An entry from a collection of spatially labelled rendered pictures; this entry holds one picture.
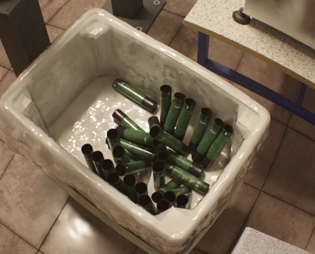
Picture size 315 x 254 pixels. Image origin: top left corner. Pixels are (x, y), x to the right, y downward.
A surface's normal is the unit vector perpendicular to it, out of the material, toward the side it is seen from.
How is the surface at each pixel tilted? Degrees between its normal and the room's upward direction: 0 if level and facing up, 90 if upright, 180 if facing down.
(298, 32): 90
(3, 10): 0
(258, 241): 0
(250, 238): 0
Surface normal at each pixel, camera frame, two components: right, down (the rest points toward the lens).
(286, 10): -0.49, 0.79
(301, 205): -0.04, -0.45
